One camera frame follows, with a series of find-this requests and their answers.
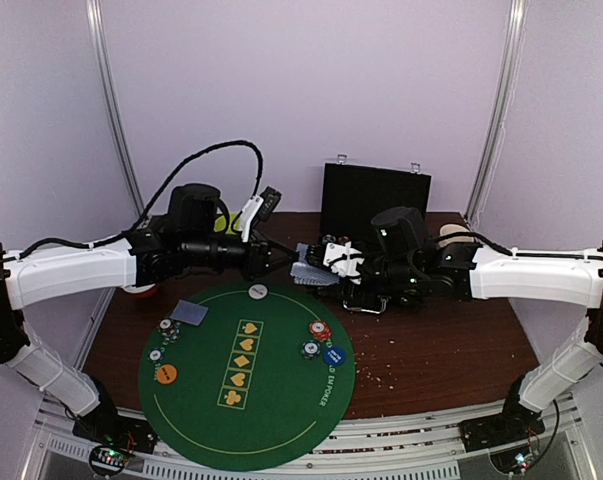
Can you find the silver aluminium frame post right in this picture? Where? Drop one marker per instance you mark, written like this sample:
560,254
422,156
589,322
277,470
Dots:
506,86

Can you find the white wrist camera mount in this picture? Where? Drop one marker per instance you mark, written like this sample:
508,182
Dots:
257,209
344,260

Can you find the black poker chip case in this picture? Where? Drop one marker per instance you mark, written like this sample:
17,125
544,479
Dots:
352,195

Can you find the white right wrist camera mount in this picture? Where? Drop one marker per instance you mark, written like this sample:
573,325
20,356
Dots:
344,260

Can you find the white patterned ceramic mug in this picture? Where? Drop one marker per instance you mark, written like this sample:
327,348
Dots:
454,233

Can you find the silver aluminium frame post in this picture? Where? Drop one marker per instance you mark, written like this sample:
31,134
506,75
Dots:
506,86
99,42

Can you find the red cream poker chip stack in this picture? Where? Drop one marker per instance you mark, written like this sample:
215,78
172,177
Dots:
320,331

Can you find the lime green plastic bowl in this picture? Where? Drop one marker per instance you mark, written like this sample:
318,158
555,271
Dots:
227,225

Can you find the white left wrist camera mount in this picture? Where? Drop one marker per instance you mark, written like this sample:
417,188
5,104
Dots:
257,209

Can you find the round green poker mat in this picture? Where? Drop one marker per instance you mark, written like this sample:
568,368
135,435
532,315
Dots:
245,399

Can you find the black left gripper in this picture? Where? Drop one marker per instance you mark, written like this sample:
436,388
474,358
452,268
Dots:
257,263

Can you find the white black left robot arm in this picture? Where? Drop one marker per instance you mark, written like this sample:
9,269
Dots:
161,248

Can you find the orange big blind button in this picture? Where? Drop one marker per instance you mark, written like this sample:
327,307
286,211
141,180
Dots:
166,374

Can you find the green white small chip stack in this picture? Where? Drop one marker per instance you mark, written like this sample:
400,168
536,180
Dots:
155,356

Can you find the blue small blind button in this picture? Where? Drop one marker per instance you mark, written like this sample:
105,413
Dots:
335,356

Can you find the silver aluminium frame post left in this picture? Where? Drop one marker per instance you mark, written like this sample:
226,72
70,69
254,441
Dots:
99,42

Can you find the orange white bowl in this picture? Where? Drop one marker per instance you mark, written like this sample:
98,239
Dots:
141,292

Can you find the single blue playing card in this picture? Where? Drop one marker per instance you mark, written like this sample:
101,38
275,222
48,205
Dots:
189,313

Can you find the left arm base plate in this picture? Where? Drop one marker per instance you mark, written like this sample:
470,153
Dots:
135,435

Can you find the blue playing card deck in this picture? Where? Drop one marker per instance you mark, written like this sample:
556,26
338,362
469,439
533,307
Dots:
307,275

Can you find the white dealer button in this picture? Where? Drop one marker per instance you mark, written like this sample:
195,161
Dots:
258,291

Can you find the silver case handle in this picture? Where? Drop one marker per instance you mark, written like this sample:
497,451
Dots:
374,306

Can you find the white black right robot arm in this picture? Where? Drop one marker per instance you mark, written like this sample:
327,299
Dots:
564,287

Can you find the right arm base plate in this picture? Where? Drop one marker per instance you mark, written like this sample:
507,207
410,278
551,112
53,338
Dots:
496,430

